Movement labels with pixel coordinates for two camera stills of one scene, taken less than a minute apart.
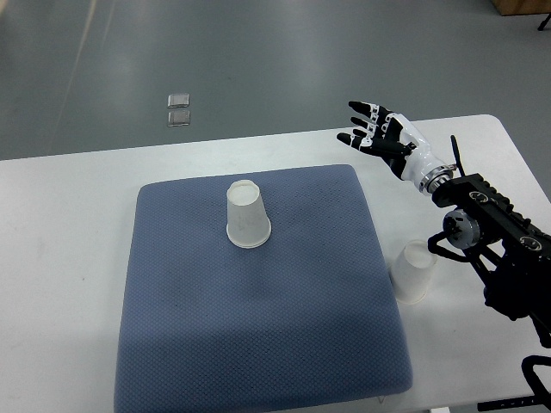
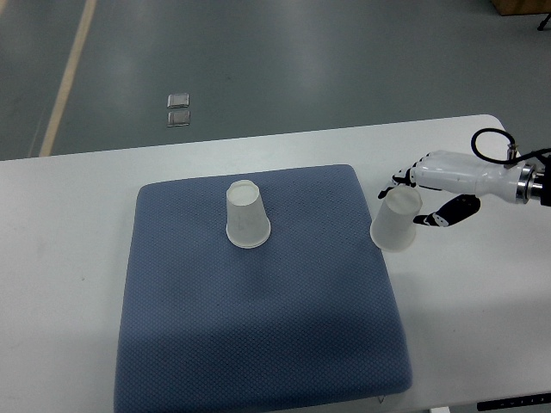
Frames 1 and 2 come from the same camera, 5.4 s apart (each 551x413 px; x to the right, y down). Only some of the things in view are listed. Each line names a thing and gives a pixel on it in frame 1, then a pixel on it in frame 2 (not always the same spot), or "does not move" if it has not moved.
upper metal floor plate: x=178 y=101 does not move
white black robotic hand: x=393 y=137 -> x=453 y=171
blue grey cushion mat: x=306 y=323 does not move
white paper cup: x=411 y=271 -> x=393 y=226
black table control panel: x=532 y=400 does not move
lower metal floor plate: x=178 y=118 does not move
